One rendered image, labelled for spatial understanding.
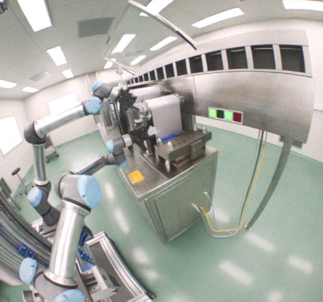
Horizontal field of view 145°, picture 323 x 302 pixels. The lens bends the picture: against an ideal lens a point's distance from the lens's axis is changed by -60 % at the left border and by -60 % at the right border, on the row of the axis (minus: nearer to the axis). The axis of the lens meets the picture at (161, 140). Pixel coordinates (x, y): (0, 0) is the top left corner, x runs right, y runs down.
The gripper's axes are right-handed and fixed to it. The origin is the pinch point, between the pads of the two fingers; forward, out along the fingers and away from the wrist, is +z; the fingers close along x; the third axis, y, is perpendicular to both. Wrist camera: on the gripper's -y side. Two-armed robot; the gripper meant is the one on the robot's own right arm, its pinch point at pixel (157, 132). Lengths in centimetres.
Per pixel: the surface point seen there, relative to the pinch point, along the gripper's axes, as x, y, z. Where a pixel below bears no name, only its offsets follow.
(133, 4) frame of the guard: -14, 82, -8
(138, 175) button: -12.0, -16.6, -24.5
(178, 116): -0.2, 6.2, 18.8
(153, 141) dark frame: 7.1, -8.7, -0.9
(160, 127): -0.3, 2.9, 2.8
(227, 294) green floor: -107, -109, -20
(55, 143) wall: 556, -89, -255
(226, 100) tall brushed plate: -34.2, 18.4, 30.1
